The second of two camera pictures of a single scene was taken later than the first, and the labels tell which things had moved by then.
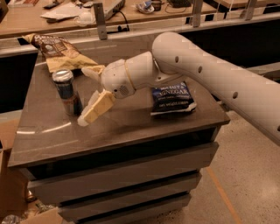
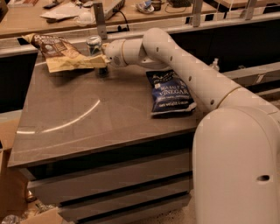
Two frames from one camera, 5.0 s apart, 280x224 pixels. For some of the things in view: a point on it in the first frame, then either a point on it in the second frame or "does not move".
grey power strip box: x=109 y=5 does not move
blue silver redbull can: x=71 y=101 -> x=94 y=44
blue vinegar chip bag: x=171 y=98 does not move
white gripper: x=115 y=78 -> x=114 y=53
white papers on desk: x=66 y=11 does not move
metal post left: x=101 y=26 does not move
